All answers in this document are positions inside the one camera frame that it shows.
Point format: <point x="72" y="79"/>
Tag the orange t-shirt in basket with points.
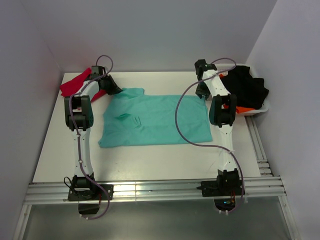
<point x="239" y="109"/>

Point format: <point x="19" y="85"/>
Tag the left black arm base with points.
<point x="88" y="202"/>

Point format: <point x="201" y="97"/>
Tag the white plastic basket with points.
<point x="225" y="67"/>

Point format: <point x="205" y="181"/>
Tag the teal t-shirt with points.
<point x="133" y="118"/>

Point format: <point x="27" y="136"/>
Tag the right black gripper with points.
<point x="200" y="92"/>

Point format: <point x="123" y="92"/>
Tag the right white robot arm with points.
<point x="222" y="114"/>

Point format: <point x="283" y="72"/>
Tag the folded red t-shirt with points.
<point x="81" y="82"/>

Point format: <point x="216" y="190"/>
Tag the black t-shirt in basket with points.
<point x="250" y="91"/>

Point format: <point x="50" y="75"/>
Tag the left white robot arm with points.
<point x="79" y="93"/>

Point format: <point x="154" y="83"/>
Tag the aluminium mounting rail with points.
<point x="265" y="185"/>

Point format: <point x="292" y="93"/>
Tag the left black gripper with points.
<point x="115" y="89"/>

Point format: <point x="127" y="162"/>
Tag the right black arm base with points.
<point x="224" y="196"/>

